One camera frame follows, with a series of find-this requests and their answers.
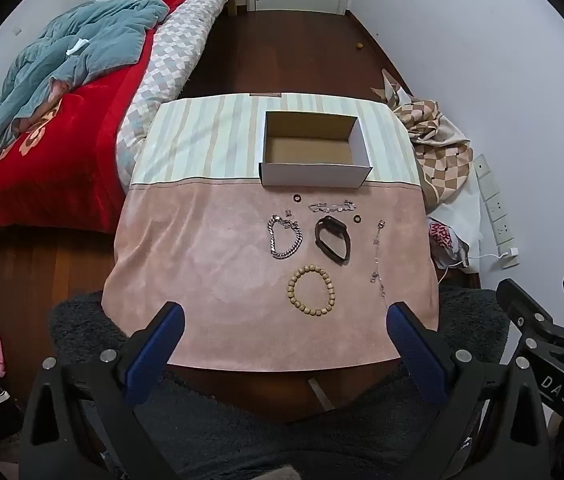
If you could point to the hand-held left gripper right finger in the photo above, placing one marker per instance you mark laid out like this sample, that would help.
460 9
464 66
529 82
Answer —
412 355

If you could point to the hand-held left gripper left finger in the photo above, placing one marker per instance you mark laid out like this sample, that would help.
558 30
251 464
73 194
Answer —
157 350

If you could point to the black wrist band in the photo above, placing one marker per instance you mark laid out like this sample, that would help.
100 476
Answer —
320 240

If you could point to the white cardboard box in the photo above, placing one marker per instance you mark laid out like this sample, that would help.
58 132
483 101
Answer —
312 175

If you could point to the white charger plug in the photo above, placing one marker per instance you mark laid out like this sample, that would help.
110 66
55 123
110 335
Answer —
509 256

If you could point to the white power strip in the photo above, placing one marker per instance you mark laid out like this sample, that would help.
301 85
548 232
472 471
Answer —
494 205

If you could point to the white cloth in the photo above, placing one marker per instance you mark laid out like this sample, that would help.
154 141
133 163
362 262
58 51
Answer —
464 215

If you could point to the red patterned white bag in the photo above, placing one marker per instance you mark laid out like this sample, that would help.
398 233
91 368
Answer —
441 235

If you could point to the pink striped tablecloth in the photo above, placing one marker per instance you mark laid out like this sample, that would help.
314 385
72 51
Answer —
212 260

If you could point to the brown checkered cloth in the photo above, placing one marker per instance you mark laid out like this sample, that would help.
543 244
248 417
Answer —
437 160

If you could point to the bed with red blanket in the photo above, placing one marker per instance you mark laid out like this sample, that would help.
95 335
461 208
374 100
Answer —
62 170

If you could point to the checkered bed sheet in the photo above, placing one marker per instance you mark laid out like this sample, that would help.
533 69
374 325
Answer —
172 60

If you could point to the blue quilt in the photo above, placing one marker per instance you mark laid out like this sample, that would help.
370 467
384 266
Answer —
87 45

